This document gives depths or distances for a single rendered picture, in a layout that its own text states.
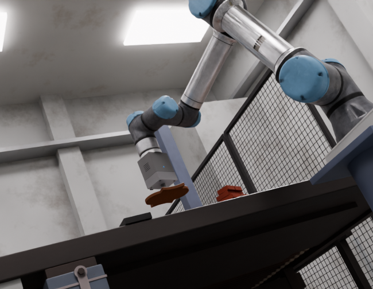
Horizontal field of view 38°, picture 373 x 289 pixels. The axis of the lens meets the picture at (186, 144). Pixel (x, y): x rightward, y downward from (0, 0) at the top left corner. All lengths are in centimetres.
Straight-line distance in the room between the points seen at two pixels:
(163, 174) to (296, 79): 55
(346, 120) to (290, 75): 20
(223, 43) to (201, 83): 15
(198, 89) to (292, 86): 47
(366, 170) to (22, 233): 583
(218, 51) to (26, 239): 540
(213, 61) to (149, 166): 40
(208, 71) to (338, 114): 49
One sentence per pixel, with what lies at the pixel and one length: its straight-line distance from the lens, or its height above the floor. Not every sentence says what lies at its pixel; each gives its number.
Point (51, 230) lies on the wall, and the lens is 700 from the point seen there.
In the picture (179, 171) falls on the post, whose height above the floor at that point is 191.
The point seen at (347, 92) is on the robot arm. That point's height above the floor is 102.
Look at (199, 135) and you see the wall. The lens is 723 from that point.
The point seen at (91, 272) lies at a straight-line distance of 130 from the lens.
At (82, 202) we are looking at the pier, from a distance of 705.
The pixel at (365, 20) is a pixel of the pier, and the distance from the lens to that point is 643.
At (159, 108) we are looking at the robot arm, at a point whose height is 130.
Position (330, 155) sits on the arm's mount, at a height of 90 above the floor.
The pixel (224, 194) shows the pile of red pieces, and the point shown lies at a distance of 272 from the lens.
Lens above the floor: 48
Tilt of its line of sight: 24 degrees up
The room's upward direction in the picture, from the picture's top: 24 degrees counter-clockwise
